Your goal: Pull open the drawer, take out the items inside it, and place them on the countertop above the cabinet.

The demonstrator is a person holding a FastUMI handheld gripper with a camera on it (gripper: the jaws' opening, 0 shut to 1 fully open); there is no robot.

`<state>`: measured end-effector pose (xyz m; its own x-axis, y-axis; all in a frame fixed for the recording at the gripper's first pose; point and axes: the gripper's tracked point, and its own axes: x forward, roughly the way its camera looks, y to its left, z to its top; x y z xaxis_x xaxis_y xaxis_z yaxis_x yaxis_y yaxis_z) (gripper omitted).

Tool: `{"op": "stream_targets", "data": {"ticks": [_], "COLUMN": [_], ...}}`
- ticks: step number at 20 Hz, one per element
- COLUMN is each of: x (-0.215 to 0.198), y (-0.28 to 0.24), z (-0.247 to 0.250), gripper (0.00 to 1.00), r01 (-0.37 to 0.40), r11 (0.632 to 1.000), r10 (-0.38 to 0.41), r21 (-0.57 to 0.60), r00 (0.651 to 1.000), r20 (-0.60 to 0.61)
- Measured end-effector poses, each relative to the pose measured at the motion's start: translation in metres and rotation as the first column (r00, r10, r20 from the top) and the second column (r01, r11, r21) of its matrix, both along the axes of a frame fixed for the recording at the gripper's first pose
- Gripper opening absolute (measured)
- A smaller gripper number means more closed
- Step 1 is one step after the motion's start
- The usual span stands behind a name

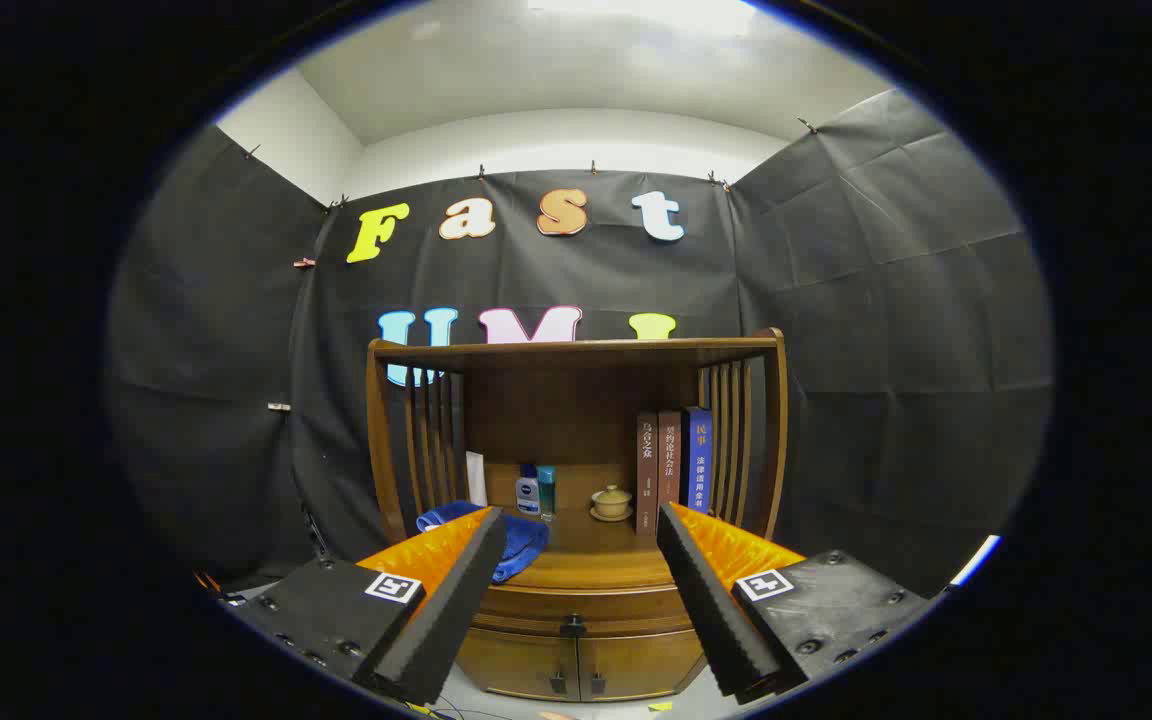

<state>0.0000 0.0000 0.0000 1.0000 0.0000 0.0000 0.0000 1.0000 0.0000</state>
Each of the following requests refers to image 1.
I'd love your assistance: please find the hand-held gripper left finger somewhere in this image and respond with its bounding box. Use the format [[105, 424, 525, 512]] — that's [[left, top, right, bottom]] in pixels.
[[221, 505, 508, 707]]

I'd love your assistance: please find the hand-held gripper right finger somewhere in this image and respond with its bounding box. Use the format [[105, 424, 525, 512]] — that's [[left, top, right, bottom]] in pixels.
[[656, 501, 937, 706]]

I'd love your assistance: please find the wooden cabinet door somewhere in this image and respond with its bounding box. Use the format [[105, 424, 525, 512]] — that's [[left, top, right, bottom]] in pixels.
[[456, 628, 580, 701], [577, 628, 707, 701]]

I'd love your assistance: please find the brown wooden countertop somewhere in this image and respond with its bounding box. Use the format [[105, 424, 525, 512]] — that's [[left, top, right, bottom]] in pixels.
[[414, 500, 709, 592]]

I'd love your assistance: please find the brown wooden cabinet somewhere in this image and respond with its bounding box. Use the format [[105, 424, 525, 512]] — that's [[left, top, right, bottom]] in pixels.
[[366, 328, 789, 703]]

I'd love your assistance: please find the blue folded towel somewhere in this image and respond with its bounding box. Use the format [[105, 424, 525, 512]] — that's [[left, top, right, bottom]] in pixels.
[[416, 500, 550, 585]]

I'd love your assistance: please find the beige lidded teacup with saucer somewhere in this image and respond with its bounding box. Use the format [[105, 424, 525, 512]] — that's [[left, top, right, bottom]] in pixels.
[[590, 484, 635, 523]]

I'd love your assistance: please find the blue book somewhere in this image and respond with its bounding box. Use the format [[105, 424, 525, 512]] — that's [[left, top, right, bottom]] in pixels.
[[681, 406, 714, 516]]

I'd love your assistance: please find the dark brown book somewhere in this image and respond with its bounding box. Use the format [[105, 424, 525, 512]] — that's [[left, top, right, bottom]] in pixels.
[[636, 411, 660, 536]]

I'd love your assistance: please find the reddish brown book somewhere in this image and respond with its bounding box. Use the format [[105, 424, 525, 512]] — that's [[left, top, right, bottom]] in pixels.
[[658, 409, 683, 511]]

